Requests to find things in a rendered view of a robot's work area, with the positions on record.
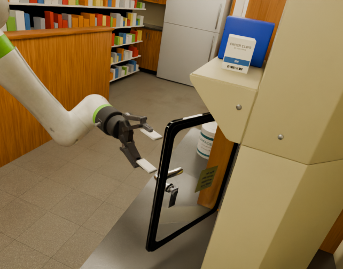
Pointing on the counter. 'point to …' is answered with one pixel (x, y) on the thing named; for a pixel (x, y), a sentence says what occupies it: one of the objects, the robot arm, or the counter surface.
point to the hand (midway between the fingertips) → (151, 152)
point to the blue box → (232, 23)
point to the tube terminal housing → (291, 147)
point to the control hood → (228, 95)
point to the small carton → (238, 53)
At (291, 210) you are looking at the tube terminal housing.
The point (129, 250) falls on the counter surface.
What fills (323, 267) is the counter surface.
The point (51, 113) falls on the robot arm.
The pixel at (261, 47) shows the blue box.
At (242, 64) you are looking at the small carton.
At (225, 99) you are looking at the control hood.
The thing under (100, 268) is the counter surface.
